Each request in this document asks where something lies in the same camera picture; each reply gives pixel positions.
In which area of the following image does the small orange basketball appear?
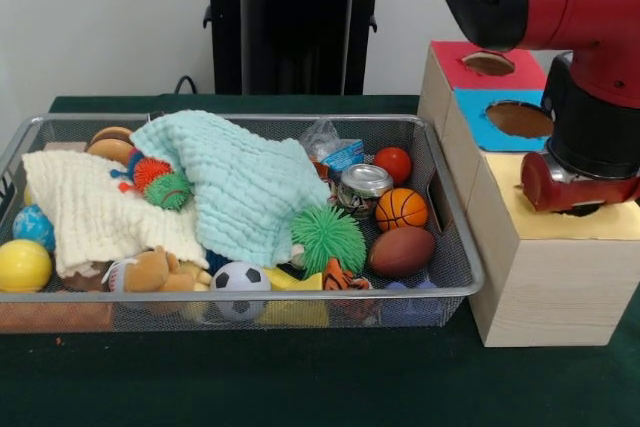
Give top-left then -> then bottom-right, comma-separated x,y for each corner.
374,187 -> 430,233

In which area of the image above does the yellow plastic ball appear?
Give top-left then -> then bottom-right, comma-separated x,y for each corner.
0,238 -> 54,294

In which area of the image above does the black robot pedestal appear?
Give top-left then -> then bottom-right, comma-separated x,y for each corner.
192,0 -> 404,96

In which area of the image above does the cream muslin cloth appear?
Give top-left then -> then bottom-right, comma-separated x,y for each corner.
20,149 -> 209,278

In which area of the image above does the black cable loop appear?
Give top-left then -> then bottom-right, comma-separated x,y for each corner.
172,74 -> 202,95

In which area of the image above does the wooden box with three holes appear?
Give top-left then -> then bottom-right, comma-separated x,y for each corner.
417,40 -> 640,348

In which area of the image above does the multicolour spiky caterpillar toy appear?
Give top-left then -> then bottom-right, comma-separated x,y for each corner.
109,146 -> 194,211

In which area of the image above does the small brown football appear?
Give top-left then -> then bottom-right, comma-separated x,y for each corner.
368,225 -> 437,279

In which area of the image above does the dark green tablecloth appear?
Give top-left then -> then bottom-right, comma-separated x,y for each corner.
0,94 -> 640,427

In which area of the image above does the silver wire mesh bin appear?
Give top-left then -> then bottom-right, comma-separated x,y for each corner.
0,113 -> 485,334

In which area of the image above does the red rubber ball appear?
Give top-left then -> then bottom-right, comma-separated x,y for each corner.
372,146 -> 414,187

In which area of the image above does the silver tin can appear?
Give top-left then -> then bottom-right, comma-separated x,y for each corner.
335,162 -> 395,221

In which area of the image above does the mint green muslin cloth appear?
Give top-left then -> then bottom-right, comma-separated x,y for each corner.
128,109 -> 334,268

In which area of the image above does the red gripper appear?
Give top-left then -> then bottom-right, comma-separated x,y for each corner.
519,150 -> 640,213

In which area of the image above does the green spiky rubber ball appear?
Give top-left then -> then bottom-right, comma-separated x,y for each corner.
288,204 -> 369,281

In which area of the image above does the black and white soccer ball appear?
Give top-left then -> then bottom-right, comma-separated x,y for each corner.
208,260 -> 272,323

